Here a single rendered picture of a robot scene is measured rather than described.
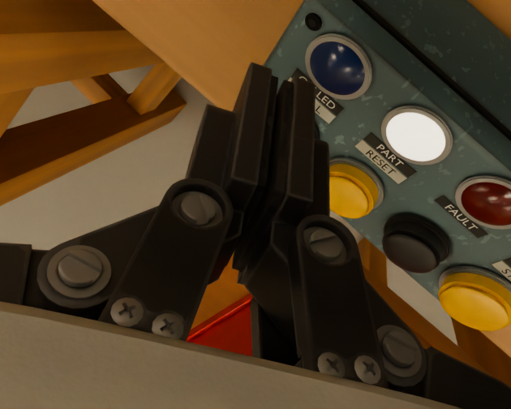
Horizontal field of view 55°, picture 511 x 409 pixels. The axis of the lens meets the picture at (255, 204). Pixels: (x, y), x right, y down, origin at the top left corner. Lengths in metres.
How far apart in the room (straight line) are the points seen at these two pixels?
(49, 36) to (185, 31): 0.24
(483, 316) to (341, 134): 0.09
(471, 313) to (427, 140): 0.08
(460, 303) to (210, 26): 0.16
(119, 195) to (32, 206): 0.28
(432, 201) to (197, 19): 0.13
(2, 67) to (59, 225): 1.07
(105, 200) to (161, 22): 1.16
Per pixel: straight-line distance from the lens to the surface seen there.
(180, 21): 0.24
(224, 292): 0.39
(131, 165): 1.31
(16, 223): 1.58
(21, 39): 0.43
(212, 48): 0.23
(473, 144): 0.17
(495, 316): 0.22
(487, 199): 0.18
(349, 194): 0.19
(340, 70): 0.17
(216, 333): 0.36
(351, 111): 0.18
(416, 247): 0.20
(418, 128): 0.17
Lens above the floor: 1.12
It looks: 66 degrees down
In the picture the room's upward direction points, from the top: 147 degrees counter-clockwise
